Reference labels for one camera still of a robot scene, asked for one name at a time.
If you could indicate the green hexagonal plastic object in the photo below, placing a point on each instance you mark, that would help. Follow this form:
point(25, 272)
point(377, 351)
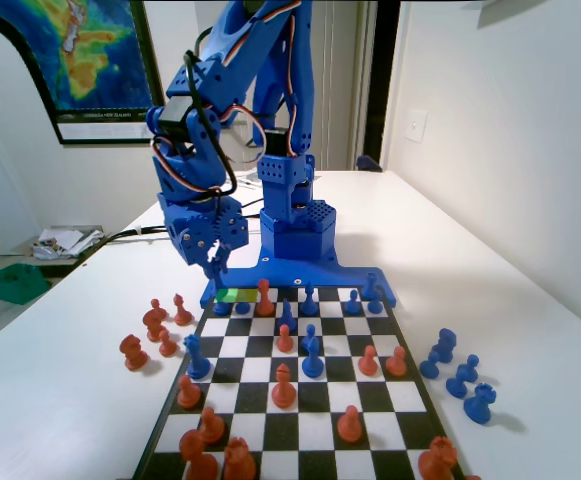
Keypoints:
point(17, 282)

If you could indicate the white paper sheet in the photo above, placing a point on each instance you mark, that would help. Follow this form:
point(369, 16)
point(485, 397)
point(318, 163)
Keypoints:
point(247, 179)

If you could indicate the red chess knight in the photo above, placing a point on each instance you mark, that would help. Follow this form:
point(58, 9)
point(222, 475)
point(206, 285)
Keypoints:
point(134, 355)
point(154, 322)
point(197, 457)

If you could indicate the red chess queen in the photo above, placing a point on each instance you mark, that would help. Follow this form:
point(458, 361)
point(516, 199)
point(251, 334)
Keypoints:
point(264, 300)

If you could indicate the orange pawn lying left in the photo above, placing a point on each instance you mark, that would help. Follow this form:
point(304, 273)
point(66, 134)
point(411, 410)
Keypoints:
point(182, 312)

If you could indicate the blue chess queen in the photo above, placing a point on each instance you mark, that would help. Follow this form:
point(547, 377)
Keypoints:
point(196, 360)

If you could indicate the black and white chessboard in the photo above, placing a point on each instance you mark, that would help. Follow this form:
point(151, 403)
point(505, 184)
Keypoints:
point(255, 370)

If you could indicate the red chess bishop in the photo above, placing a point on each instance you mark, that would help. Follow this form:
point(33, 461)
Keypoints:
point(283, 390)

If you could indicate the blue chess knight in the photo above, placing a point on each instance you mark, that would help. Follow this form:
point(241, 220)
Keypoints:
point(444, 345)
point(311, 336)

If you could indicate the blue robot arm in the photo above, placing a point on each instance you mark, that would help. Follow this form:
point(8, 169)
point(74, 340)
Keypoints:
point(302, 75)

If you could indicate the framed map poster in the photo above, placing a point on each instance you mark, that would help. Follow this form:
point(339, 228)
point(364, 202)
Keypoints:
point(95, 60)

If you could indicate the pile of papers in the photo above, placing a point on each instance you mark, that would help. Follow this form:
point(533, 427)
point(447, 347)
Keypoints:
point(65, 240)

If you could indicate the blue chess pawn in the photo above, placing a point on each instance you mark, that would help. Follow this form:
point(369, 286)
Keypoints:
point(470, 364)
point(352, 304)
point(220, 307)
point(375, 304)
point(429, 367)
point(312, 367)
point(457, 386)

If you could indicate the dark blue chair back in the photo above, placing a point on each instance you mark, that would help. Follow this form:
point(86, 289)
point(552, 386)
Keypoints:
point(369, 164)

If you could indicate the white light switch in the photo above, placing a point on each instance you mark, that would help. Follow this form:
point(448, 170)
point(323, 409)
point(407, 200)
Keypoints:
point(415, 126)

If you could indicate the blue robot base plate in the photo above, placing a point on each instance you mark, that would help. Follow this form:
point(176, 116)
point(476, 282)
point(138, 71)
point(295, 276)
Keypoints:
point(320, 277)

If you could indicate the blue chess rook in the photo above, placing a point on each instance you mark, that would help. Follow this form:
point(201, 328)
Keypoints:
point(480, 405)
point(369, 287)

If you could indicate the red chess pawn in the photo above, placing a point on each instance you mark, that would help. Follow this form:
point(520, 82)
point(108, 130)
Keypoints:
point(167, 346)
point(155, 303)
point(284, 341)
point(188, 395)
point(211, 427)
point(349, 427)
point(368, 362)
point(396, 363)

